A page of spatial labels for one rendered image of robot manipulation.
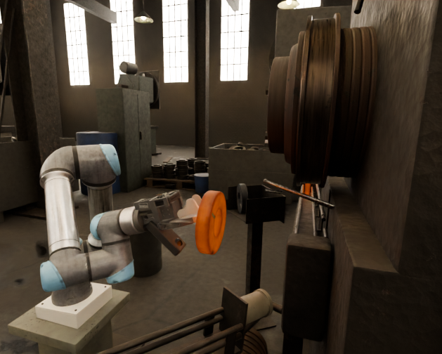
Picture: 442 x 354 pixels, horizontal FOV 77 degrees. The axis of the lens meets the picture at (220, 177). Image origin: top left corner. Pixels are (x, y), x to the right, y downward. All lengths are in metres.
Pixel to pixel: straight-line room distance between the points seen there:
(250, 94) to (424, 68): 10.78
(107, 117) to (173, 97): 7.97
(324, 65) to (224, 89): 10.79
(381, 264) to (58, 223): 0.76
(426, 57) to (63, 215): 0.86
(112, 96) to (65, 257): 3.67
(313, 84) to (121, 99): 3.77
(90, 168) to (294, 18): 3.02
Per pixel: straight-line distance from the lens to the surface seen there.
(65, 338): 1.28
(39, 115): 3.56
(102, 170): 1.05
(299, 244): 0.68
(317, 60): 0.69
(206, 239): 0.64
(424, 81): 0.43
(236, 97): 11.28
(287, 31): 3.60
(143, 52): 13.14
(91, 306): 1.33
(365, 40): 0.77
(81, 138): 4.29
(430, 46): 0.44
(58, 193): 0.95
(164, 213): 0.73
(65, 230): 0.88
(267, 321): 1.73
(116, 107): 4.33
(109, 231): 0.82
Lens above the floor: 1.07
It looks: 11 degrees down
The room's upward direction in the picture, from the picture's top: 1 degrees clockwise
